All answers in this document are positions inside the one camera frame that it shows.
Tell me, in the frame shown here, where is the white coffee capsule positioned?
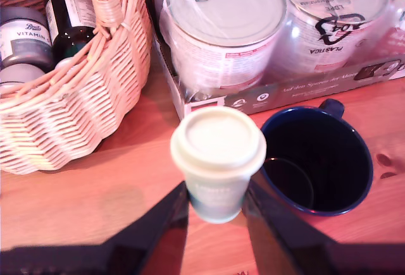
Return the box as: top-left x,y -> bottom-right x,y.
170,106 -> 268,224

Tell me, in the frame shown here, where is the grey round jar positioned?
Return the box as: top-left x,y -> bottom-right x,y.
0,65 -> 47,94

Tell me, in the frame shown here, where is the wicker basket with handle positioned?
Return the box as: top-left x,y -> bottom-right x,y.
0,0 -> 154,175

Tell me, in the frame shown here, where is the grey cardboard can tray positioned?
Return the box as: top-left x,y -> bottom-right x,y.
147,28 -> 405,121

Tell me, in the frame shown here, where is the navy Elwood mug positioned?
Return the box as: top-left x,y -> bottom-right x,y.
259,98 -> 375,217

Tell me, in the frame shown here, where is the white labelled food can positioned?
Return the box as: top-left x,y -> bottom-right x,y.
268,0 -> 392,74
376,0 -> 405,58
159,0 -> 288,91

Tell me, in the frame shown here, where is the grey Boots vitamin jar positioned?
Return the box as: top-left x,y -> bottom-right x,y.
0,6 -> 55,71

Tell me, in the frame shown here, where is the dark brown glass bottle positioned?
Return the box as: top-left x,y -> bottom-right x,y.
44,0 -> 97,64

